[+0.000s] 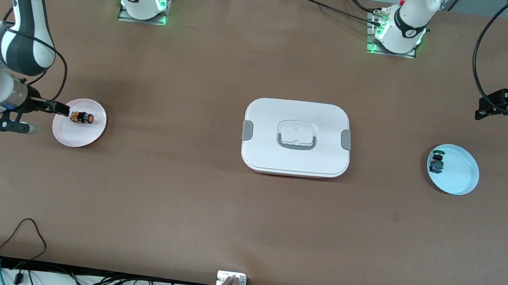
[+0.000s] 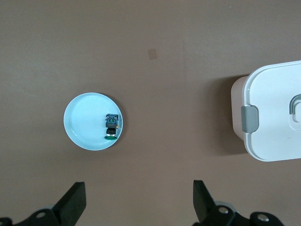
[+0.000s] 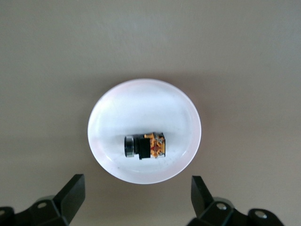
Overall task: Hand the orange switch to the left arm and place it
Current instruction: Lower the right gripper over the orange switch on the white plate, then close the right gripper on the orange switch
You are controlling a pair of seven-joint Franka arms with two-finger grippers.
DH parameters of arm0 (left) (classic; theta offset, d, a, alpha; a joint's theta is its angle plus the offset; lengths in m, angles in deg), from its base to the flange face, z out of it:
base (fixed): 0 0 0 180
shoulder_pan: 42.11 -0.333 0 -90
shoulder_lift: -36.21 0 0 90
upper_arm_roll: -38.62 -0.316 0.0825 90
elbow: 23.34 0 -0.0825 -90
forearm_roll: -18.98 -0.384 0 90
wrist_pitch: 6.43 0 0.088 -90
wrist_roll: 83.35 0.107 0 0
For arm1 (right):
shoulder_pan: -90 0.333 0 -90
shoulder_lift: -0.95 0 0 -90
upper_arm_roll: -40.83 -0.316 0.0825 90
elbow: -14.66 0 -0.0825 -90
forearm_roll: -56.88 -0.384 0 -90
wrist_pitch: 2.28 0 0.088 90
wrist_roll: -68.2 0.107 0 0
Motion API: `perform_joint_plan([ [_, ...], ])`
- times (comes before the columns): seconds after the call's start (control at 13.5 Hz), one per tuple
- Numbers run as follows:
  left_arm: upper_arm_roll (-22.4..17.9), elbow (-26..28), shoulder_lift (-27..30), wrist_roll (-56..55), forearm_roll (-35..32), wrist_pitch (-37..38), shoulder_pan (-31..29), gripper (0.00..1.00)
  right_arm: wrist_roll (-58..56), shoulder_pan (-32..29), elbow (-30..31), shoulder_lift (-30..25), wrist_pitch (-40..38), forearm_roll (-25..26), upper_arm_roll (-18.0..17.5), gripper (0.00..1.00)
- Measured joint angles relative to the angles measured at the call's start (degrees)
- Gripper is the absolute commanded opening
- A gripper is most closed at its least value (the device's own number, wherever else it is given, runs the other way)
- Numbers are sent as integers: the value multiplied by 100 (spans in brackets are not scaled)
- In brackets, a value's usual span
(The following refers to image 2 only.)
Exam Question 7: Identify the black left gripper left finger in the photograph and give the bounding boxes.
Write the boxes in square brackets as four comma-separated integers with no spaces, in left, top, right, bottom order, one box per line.
[0,181,87,226]

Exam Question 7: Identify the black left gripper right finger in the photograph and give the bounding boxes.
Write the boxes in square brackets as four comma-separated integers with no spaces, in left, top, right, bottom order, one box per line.
[192,180,286,226]

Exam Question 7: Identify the white lidded box grey clips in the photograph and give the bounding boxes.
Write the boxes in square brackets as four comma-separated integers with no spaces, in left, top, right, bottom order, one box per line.
[230,60,301,162]

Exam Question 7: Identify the light blue round plate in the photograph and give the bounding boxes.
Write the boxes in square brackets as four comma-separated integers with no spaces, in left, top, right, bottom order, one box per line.
[63,92,125,151]

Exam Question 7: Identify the green push button switch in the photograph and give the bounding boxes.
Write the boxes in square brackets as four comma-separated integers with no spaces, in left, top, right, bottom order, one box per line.
[103,113,119,141]

